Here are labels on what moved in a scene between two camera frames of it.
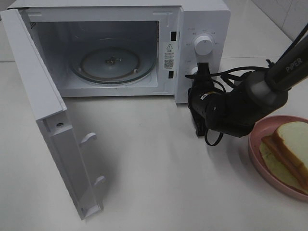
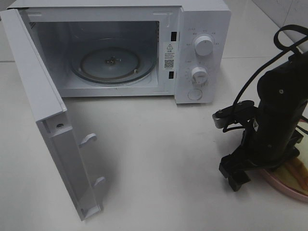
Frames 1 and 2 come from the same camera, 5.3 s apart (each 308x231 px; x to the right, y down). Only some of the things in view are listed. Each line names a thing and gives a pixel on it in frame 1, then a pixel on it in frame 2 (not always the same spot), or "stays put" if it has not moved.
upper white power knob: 203,45 stays put
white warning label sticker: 169,56 stays put
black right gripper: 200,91 → 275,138
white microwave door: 69,150 stays put
